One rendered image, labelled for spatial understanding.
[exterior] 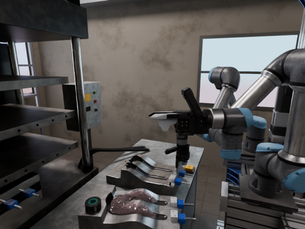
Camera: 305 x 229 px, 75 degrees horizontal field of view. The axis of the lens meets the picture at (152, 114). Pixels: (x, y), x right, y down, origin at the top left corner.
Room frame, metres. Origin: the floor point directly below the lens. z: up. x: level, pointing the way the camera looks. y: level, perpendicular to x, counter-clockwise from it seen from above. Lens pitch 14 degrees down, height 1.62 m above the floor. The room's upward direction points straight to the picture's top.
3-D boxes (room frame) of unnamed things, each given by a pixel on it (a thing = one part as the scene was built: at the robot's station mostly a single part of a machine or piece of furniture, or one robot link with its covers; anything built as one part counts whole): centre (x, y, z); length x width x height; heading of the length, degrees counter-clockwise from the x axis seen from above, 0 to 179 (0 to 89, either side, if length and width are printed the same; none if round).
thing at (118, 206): (0.94, 0.10, 0.90); 0.26 x 0.18 x 0.08; 85
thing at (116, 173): (1.29, 0.05, 0.87); 0.50 x 0.26 x 0.14; 68
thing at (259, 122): (1.32, -0.72, 1.20); 0.13 x 0.12 x 0.14; 22
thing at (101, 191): (0.93, 0.11, 0.86); 0.50 x 0.26 x 0.11; 85
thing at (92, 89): (1.76, 0.62, 0.74); 0.30 x 0.22 x 1.47; 158
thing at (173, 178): (1.14, -0.18, 0.89); 0.13 x 0.05 x 0.05; 68
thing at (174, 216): (0.86, -0.16, 0.86); 0.13 x 0.05 x 0.05; 85
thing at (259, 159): (0.84, -0.55, 1.20); 0.13 x 0.12 x 0.14; 5
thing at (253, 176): (0.85, -0.55, 1.09); 0.15 x 0.15 x 0.10
